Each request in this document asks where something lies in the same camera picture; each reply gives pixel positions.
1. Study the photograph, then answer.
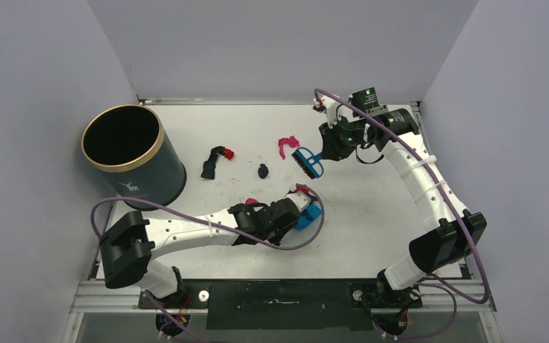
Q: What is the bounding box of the blue dustpan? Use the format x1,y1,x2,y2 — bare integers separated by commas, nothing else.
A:
294,204,322,231

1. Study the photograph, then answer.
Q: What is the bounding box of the purple cable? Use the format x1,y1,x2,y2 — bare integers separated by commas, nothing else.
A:
313,88,491,305
89,183,326,252

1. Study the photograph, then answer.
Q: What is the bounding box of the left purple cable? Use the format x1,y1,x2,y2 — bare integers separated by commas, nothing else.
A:
89,183,326,252

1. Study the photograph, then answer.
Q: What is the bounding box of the dark blue gold-rimmed bin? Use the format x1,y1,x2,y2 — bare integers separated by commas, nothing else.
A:
81,104,187,206

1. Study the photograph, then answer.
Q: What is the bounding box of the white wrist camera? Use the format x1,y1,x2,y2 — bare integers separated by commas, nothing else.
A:
284,189,312,212
313,95,342,129

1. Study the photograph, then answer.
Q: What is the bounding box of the black paper scrap left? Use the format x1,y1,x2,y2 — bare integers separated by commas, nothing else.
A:
200,146,225,180

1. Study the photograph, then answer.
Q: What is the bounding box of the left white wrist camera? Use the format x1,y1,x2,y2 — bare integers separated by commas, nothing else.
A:
284,189,312,212

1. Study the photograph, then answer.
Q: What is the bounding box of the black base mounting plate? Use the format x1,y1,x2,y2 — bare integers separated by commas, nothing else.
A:
160,279,422,331

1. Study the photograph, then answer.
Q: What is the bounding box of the aluminium frame rail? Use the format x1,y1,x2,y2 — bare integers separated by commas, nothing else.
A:
71,279,497,314

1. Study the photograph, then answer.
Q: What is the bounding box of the blue hand brush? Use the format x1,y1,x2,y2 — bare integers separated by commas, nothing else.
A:
292,146,325,179

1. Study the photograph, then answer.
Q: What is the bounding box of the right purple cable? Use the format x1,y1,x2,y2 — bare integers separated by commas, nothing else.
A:
313,88,491,305

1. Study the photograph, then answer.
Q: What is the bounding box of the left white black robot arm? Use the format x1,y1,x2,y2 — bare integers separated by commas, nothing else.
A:
99,194,309,308

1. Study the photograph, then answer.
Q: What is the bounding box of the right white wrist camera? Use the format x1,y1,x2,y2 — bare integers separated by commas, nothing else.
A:
313,95,342,129

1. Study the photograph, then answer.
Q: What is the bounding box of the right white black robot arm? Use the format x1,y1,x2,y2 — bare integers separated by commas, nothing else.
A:
313,89,487,307

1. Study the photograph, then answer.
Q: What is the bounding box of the magenta paper scrap left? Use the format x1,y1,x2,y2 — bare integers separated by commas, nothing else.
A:
244,198,259,205

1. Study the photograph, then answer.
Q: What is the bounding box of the red paper scrap left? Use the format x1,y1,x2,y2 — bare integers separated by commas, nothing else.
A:
222,148,234,160

